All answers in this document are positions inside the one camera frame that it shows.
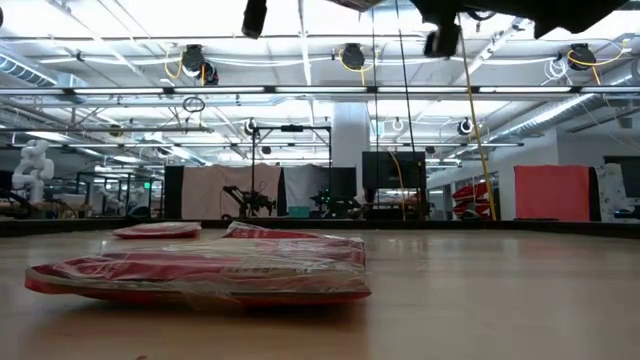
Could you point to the small teal bin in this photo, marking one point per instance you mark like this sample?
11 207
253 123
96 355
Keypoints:
299 212

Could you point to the black monitor screen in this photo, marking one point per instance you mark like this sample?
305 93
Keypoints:
393 170

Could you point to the orange red panel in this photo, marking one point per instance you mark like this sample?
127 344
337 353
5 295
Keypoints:
552 192

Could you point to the white humanoid robot figure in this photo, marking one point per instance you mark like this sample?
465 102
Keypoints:
32 170

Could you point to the long ceiling light strip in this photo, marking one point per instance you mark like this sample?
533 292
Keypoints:
320 90

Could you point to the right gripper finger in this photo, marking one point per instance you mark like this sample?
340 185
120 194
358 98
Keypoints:
442 40
255 20

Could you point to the black framed monitor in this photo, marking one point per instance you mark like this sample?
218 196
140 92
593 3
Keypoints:
632 180

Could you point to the beige backdrop curtain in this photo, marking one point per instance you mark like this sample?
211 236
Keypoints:
225 190

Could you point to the white speckled curtain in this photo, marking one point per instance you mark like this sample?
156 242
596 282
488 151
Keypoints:
611 192

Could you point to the red stacked bins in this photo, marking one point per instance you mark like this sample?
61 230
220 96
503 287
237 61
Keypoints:
470 197

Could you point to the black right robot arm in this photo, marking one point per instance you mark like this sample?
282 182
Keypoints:
575 12

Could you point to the black partition panel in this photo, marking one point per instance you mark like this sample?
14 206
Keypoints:
344 182
173 192

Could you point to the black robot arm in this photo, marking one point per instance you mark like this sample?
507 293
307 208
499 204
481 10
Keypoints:
327 204
250 200

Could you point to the black metal rig frame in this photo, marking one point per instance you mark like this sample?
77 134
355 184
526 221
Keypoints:
253 165

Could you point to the red popcorn bag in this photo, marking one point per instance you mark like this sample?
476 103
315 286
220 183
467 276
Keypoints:
200 272
157 230
300 235

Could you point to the white building column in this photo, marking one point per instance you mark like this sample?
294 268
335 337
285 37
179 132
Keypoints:
350 135

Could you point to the grey backdrop curtain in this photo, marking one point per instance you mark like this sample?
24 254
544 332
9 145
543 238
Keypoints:
305 182

